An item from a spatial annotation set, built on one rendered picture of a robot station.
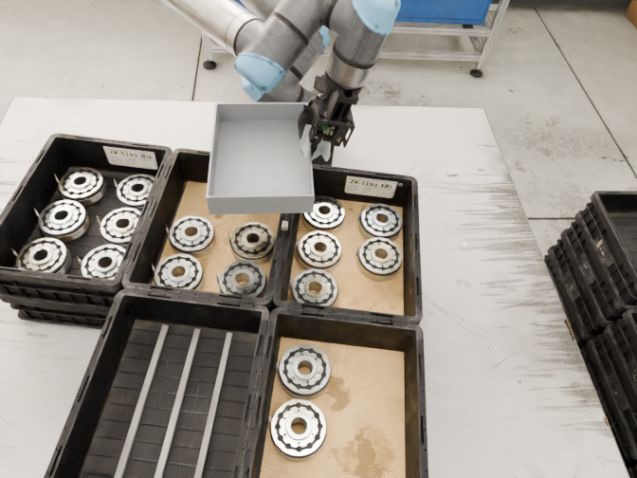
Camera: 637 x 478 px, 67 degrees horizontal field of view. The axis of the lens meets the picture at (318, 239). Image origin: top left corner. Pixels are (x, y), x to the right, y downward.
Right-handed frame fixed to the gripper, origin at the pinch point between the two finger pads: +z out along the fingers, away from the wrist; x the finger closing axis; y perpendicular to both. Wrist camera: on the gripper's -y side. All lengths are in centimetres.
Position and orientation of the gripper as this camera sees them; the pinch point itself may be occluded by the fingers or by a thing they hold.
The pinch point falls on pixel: (309, 151)
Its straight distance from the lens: 101.4
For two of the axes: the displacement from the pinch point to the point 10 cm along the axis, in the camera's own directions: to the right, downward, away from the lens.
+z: -3.1, 5.8, 7.5
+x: 9.4, 0.9, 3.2
